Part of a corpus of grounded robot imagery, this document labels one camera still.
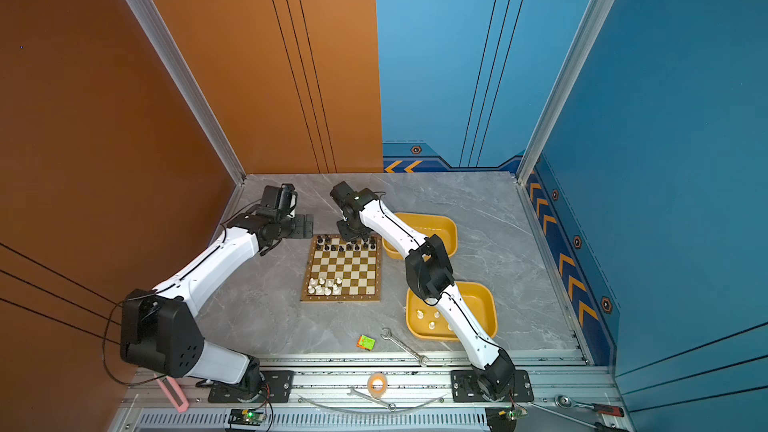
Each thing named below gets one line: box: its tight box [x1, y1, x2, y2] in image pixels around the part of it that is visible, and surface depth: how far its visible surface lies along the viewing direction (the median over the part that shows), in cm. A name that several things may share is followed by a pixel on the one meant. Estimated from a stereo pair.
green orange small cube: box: [356, 334, 376, 351], surface depth 80 cm
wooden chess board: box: [300, 234, 383, 302], surface depth 94 cm
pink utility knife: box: [156, 376, 189, 413], surface depth 74 cm
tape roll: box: [367, 373, 388, 398], surface depth 76 cm
